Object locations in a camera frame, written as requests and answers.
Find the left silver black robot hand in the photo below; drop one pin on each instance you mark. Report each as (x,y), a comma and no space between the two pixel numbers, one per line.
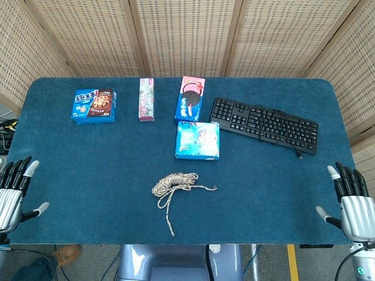
(10,205)

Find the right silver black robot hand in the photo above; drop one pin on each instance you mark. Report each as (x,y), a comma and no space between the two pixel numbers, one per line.
(357,213)

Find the blue jeans leg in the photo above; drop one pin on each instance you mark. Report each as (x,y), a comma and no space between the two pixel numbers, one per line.
(35,270)

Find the brown leather shoe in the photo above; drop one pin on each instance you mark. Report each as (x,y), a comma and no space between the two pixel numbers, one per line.
(67,254)

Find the blue table cloth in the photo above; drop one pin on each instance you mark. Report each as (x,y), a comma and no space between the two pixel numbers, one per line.
(88,181)

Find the metal table leg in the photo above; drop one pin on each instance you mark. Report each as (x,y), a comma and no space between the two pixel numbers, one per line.
(255,263)

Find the blue brown cookie box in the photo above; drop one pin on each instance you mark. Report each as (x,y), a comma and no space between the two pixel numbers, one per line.
(93,106)

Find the black computer keyboard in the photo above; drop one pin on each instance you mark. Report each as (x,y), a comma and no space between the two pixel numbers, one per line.
(263,124)

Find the pink floral narrow box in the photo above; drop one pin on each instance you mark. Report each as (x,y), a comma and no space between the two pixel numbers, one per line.
(146,99)

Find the blue-grey robot torso base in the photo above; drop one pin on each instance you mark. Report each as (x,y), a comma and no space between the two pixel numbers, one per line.
(175,263)

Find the light blue cookie box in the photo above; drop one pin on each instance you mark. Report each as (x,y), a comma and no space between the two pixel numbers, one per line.
(197,140)

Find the pink blue Oreo box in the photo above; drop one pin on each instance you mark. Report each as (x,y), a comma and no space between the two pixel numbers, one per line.
(190,99)

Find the woven bamboo folding screen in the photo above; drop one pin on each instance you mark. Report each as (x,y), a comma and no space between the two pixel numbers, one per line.
(187,35)

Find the black table edge bracket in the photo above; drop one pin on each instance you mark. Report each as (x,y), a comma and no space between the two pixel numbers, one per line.
(316,246)

